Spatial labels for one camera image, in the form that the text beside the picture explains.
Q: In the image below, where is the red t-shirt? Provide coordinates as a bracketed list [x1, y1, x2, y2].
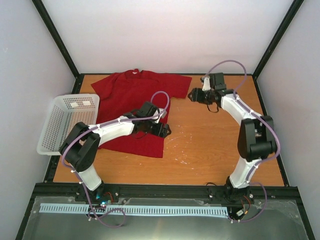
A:
[91, 69, 192, 158]

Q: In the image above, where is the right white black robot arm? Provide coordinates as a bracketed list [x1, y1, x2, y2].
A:
[188, 73, 278, 202]

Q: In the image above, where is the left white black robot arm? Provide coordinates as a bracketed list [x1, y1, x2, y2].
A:
[59, 101, 172, 202]

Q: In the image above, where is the white perforated plastic basket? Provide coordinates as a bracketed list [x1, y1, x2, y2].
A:
[36, 93, 100, 156]

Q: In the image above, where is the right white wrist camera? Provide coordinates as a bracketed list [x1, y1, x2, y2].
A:
[200, 75, 211, 92]

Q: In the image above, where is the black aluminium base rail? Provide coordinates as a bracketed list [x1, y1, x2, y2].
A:
[31, 182, 301, 205]

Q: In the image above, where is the light blue cable duct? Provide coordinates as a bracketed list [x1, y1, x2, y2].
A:
[38, 203, 228, 218]

